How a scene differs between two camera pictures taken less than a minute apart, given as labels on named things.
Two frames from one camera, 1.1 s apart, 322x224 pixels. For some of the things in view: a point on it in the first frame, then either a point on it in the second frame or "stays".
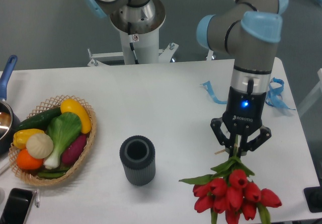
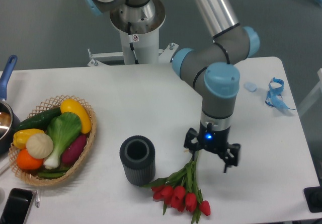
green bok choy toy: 63,129 stays
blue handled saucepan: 9,122 stays
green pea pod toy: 53,173 stays
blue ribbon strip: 273,95 stays
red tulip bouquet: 228,190 → 181,190
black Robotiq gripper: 243,115 → 216,141
